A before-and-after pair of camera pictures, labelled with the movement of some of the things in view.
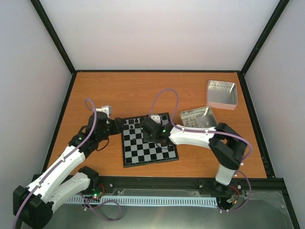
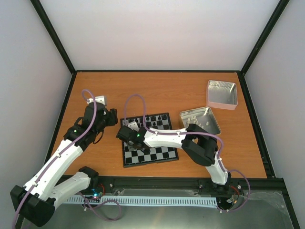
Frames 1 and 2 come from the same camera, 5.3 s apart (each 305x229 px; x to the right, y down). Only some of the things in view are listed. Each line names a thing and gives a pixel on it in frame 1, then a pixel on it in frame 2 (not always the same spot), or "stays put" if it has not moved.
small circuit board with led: x=96 y=194 stays put
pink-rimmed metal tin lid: x=221 y=94 stays put
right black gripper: x=147 y=139 → x=130 y=147
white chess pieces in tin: x=192 y=120 stays put
